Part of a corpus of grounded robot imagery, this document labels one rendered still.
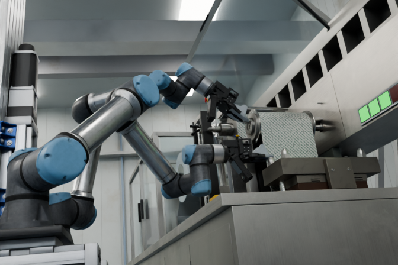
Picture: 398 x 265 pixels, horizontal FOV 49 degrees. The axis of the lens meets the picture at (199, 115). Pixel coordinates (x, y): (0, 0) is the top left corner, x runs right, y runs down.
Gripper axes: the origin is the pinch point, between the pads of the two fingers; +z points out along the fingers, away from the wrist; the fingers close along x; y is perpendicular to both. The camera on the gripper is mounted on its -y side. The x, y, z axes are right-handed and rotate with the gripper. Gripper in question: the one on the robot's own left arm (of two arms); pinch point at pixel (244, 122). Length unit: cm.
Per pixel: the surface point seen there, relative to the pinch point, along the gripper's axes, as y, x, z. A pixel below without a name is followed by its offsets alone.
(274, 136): -0.3, -4.9, 13.0
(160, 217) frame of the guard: -27, 98, -1
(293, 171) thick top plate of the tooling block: -19.5, -24.5, 21.5
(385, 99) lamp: 17, -41, 33
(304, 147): 4.2, -4.9, 25.6
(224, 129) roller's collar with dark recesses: 4.4, 23.4, -4.0
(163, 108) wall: 378, 785, -113
